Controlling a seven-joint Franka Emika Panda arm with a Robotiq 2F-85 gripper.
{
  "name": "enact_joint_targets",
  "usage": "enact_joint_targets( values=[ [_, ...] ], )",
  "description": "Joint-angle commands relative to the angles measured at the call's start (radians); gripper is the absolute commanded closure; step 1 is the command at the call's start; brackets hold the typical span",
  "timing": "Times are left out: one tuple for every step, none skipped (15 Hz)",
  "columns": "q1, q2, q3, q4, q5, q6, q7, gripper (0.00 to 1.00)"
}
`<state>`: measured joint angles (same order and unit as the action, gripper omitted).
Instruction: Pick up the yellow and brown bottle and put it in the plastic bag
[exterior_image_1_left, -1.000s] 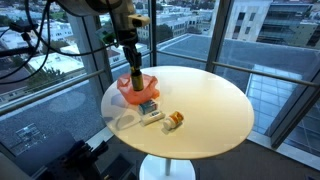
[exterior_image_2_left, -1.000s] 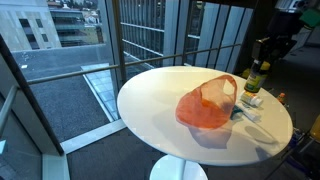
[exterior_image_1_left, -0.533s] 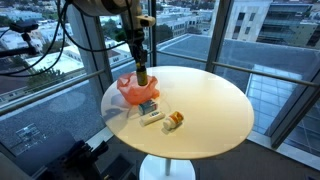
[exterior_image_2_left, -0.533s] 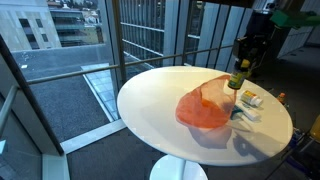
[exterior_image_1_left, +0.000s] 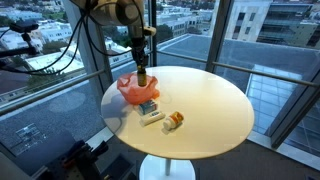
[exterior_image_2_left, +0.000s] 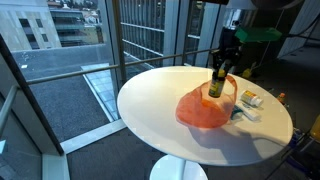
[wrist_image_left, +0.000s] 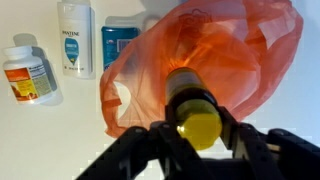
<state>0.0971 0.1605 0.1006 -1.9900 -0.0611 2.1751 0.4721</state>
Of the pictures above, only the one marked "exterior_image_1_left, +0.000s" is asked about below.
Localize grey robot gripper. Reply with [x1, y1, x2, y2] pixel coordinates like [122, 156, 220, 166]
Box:
[127, 25, 157, 74]

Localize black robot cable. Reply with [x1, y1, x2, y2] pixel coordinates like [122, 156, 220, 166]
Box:
[0, 0, 148, 76]

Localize blue and white box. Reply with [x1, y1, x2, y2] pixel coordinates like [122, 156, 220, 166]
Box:
[139, 110, 167, 127]
[137, 99, 159, 116]

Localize white round table base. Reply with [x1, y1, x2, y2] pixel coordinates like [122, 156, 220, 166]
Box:
[138, 154, 197, 180]

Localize round white table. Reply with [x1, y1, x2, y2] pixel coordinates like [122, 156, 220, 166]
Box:
[0, 49, 320, 118]

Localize black perforated mounting board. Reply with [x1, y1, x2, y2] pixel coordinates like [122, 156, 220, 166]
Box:
[33, 146, 111, 180]

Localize yellow and brown bottle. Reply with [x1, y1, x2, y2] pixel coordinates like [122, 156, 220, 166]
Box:
[136, 67, 148, 88]

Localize black camera on tripod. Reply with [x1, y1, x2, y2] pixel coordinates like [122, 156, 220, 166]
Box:
[0, 20, 42, 60]

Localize orange and white pill bottle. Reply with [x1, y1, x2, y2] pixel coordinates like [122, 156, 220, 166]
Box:
[162, 111, 185, 132]

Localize orange plastic bag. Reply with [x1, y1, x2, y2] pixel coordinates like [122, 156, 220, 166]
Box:
[116, 72, 161, 106]

